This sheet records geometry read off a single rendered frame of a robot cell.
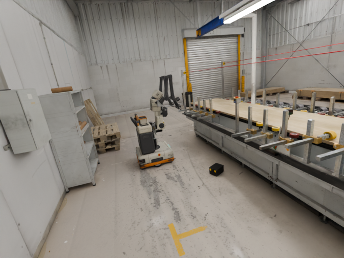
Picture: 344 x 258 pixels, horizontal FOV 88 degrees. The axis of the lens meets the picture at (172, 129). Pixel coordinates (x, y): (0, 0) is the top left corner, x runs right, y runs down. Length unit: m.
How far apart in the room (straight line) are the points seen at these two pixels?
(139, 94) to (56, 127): 6.67
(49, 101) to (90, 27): 6.85
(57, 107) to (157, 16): 7.79
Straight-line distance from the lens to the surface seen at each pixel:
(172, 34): 9.98
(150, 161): 3.35
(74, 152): 3.16
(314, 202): 2.52
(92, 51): 9.43
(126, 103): 9.34
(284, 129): 2.12
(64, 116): 3.04
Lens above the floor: 1.61
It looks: 17 degrees down
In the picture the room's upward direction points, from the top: 7 degrees counter-clockwise
